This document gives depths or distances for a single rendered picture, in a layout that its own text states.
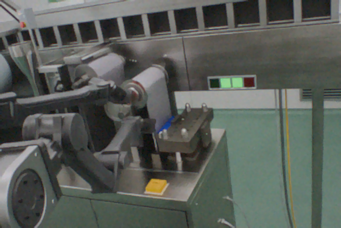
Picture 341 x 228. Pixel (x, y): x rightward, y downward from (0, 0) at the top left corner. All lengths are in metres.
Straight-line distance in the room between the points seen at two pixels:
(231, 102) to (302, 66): 2.76
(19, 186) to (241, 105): 3.96
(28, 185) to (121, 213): 1.11
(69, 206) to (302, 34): 1.40
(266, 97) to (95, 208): 3.00
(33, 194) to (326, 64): 1.41
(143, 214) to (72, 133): 0.95
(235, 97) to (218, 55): 2.64
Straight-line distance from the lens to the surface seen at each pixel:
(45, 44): 2.32
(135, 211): 1.60
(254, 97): 4.31
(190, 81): 1.83
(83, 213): 1.80
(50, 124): 0.71
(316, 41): 1.67
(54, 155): 0.65
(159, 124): 1.71
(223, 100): 4.41
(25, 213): 0.56
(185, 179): 1.52
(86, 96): 1.32
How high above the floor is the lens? 1.73
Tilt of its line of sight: 22 degrees down
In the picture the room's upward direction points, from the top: 10 degrees counter-clockwise
